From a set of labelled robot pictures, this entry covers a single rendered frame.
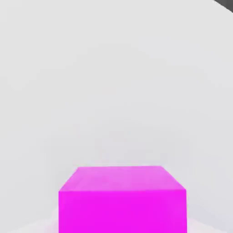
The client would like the small magenta cube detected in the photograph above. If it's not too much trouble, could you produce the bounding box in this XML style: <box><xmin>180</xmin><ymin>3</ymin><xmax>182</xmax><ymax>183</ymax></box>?
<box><xmin>58</xmin><ymin>165</ymin><xmax>187</xmax><ymax>233</ymax></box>

